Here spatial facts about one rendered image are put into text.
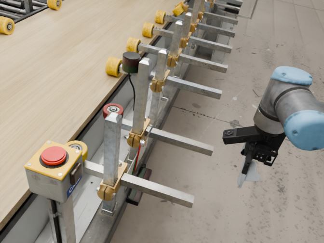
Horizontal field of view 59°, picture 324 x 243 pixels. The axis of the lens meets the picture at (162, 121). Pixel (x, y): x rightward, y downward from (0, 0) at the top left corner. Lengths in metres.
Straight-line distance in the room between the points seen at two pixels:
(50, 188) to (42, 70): 0.93
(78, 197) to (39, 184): 0.68
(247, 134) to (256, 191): 1.43
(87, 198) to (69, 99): 0.40
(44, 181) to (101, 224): 0.55
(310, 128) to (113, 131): 0.46
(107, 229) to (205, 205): 1.10
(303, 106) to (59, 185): 0.50
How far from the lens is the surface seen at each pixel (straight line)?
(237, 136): 0.85
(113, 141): 0.80
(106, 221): 1.06
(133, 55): 0.95
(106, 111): 1.13
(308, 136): 0.66
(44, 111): 1.15
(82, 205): 1.19
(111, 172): 0.89
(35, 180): 0.54
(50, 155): 0.52
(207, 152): 1.12
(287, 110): 0.68
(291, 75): 0.74
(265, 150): 0.86
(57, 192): 0.53
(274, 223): 2.15
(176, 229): 1.89
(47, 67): 1.42
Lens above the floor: 1.60
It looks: 39 degrees down
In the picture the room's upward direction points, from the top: 11 degrees clockwise
